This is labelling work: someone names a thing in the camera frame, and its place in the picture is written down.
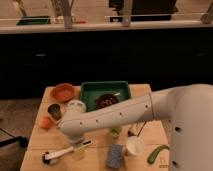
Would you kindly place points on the black chair base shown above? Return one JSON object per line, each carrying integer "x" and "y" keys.
{"x": 23, "y": 141}

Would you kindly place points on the green tray on counter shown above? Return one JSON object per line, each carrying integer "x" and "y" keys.
{"x": 33, "y": 20}

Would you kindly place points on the brown snack box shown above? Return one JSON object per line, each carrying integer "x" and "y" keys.
{"x": 136, "y": 129}

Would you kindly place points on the orange plastic bowl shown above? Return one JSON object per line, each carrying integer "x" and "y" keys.
{"x": 63, "y": 92}

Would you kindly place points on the orange fruit toy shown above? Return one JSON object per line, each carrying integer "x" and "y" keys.
{"x": 45, "y": 123}

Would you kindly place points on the green plastic tray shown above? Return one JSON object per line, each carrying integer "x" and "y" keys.
{"x": 91, "y": 91}

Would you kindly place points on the green cucumber toy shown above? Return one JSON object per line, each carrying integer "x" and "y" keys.
{"x": 154, "y": 154}

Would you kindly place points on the blue sponge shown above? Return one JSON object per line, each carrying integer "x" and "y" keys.
{"x": 114, "y": 156}

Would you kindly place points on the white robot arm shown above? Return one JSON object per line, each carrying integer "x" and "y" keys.
{"x": 189, "y": 108}

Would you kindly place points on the dark bowl with nuts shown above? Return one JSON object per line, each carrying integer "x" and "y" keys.
{"x": 106, "y": 100}

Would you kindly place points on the green plastic cup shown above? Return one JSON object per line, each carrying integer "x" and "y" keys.
{"x": 115, "y": 132}

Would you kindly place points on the dark metal cup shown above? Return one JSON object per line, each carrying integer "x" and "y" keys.
{"x": 54, "y": 111}

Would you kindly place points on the white dish brush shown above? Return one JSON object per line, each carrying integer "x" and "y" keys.
{"x": 50, "y": 158}

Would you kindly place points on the white mug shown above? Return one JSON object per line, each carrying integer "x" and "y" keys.
{"x": 134, "y": 146}

